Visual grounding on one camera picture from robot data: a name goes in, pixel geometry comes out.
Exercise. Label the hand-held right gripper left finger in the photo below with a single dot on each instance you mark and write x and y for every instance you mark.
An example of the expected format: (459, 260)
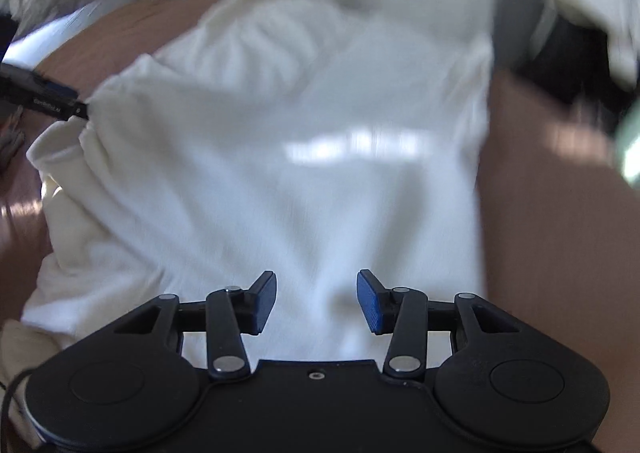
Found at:
(262, 303)

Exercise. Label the mint green cushion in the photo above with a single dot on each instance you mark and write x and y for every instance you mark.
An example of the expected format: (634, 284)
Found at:
(631, 143)

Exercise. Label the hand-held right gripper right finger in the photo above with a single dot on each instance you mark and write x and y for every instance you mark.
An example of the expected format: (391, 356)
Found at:
(371, 303)

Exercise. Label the white fleece garment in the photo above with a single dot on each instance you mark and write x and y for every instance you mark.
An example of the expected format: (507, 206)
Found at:
(300, 158)

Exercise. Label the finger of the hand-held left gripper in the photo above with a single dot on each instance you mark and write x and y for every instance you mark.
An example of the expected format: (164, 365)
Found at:
(55, 100)

